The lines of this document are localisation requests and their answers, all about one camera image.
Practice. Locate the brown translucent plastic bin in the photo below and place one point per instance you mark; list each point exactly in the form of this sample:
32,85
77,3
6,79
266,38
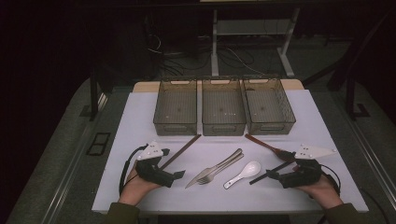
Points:
267,107
176,109
223,109

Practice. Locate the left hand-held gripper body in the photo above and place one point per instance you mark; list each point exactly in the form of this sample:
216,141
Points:
155,175

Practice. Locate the white table sheet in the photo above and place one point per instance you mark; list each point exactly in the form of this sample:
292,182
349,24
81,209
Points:
186,200

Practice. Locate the person's left hand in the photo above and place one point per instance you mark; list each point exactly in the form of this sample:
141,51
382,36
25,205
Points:
137,186

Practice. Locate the black metal stand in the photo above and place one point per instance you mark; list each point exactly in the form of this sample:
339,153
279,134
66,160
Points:
93,93
351,96

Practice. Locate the white metal desk frame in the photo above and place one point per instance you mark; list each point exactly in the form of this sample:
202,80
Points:
214,46

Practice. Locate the brown wooden chopstick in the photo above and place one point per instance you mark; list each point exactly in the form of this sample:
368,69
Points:
187,146
179,154

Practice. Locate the silver forks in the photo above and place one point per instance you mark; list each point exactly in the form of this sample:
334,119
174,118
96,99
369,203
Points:
202,174

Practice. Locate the metal fork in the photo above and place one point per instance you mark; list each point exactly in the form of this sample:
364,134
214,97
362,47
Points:
207,179

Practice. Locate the person's right hand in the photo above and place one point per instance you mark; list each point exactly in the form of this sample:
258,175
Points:
320,189

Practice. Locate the white ceramic spoon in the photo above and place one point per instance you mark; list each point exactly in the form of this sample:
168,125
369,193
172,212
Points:
250,169

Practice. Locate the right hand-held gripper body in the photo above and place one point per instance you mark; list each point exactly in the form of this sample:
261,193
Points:
299,179

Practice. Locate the brown wooden spoon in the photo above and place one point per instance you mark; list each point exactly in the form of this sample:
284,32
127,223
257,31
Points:
258,142

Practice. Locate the black chopstick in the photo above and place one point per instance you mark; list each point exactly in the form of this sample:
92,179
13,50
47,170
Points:
257,179
281,167

